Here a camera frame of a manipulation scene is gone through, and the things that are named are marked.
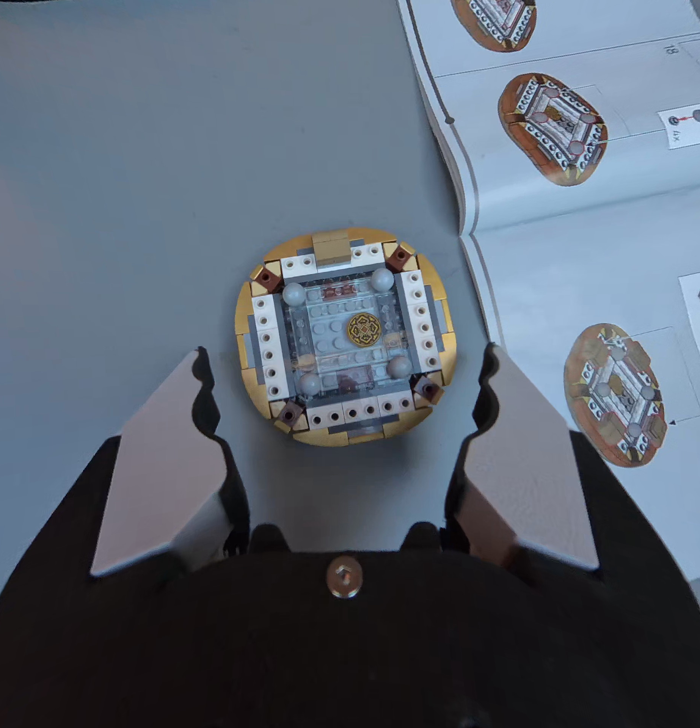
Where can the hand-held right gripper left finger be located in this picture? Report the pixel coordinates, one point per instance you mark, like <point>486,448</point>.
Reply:
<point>162,466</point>

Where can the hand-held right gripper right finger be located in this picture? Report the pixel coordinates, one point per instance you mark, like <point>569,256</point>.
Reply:
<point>520,455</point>

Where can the round gold lego model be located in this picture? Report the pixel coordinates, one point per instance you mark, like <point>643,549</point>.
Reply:
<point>344,347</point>

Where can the lego instruction booklet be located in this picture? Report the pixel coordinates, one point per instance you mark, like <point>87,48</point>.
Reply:
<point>583,216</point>

